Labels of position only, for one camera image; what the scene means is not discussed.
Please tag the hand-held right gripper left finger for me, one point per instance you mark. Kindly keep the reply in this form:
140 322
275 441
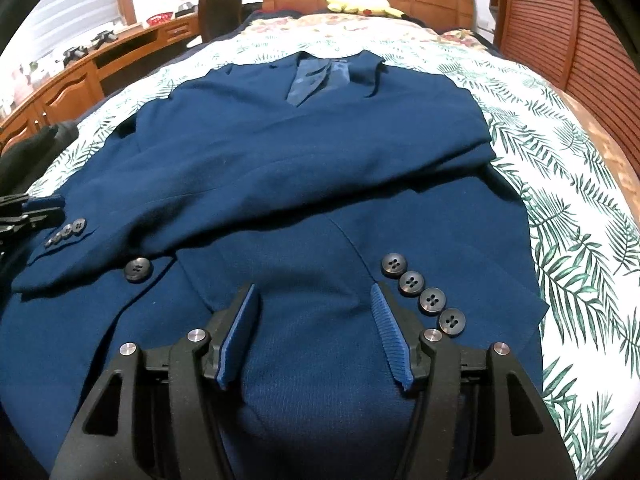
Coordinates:
240 335

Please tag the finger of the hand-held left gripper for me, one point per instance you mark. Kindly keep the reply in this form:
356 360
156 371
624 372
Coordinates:
47 205

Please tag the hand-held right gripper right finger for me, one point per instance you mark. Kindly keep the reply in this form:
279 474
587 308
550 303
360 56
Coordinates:
392 340

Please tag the blue suit jacket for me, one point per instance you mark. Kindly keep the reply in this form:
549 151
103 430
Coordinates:
300 170

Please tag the black folded garment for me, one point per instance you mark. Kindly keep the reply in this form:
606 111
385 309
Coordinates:
35 145

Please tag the wooden desk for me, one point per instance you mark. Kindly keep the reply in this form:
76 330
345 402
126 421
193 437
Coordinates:
70 90

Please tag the black device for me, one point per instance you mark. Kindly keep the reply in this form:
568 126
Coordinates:
76 55
106 38

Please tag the grey window blind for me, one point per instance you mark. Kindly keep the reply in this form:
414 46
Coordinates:
75 5

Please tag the red basket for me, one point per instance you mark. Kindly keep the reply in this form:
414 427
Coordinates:
159 20

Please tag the grey metal object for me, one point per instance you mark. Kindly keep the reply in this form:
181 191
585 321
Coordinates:
185 8

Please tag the dark chair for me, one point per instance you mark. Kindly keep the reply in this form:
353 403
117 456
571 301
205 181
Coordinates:
220 15

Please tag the floral blanket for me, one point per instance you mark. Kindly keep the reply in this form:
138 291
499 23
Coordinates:
310 22

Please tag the yellow plush toy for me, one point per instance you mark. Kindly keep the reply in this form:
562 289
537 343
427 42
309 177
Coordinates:
360 2

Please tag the wooden louvered wardrobe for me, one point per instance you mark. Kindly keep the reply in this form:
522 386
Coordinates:
550 25

